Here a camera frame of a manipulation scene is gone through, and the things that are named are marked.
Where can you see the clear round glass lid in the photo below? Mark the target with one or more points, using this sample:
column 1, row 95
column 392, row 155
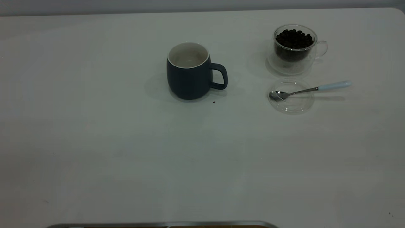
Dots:
column 295, row 106

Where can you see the dark blue-grey ceramic mug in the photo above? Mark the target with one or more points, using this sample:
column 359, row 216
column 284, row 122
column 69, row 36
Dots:
column 190, row 82

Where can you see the pile of coffee beans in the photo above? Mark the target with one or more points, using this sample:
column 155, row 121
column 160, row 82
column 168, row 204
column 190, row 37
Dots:
column 294, row 39

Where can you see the clear double-wall glass cup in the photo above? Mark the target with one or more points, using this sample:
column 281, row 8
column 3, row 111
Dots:
column 292, row 68

